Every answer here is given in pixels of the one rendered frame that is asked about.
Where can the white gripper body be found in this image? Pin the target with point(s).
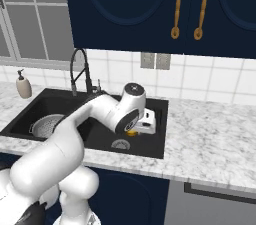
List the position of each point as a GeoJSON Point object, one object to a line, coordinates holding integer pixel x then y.
{"type": "Point", "coordinates": [148, 129]}

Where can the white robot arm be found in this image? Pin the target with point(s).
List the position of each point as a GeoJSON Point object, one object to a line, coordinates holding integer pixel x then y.
{"type": "Point", "coordinates": [63, 149]}

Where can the yellow mango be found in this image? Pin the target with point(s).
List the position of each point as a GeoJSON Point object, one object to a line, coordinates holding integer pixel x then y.
{"type": "Point", "coordinates": [132, 133]}

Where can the black sink basin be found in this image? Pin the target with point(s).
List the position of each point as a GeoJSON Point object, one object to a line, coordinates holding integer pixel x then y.
{"type": "Point", "coordinates": [100, 137]}

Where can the black spring faucet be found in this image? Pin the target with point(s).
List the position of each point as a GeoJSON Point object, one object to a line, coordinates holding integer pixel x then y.
{"type": "Point", "coordinates": [87, 75]}

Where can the grey metal colander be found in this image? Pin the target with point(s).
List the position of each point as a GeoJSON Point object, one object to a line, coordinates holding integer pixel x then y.
{"type": "Point", "coordinates": [45, 125]}

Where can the navy lower cupboard door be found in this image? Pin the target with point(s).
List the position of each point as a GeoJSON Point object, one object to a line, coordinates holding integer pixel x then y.
{"type": "Point", "coordinates": [133, 199]}

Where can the navy cupboard door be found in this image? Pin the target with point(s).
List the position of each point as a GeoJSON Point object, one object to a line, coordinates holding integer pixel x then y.
{"type": "Point", "coordinates": [126, 9]}
{"type": "Point", "coordinates": [133, 199]}
{"type": "Point", "coordinates": [230, 9]}

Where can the grey dishwasher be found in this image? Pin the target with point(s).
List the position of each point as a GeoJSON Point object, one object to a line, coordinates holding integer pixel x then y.
{"type": "Point", "coordinates": [206, 209]}

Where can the navy upper cupboard door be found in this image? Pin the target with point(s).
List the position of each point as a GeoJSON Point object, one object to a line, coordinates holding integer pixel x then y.
{"type": "Point", "coordinates": [230, 9]}
{"type": "Point", "coordinates": [126, 9]}

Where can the beige soap dispenser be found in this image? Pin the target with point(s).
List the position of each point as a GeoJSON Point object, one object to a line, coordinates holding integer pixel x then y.
{"type": "Point", "coordinates": [23, 87]}

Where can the grey framed window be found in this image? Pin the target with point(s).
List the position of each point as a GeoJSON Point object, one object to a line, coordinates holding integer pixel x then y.
{"type": "Point", "coordinates": [40, 19]}

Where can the grey wall outlet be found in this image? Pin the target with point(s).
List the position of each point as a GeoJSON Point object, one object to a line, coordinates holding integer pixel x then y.
{"type": "Point", "coordinates": [163, 61]}
{"type": "Point", "coordinates": [147, 60]}

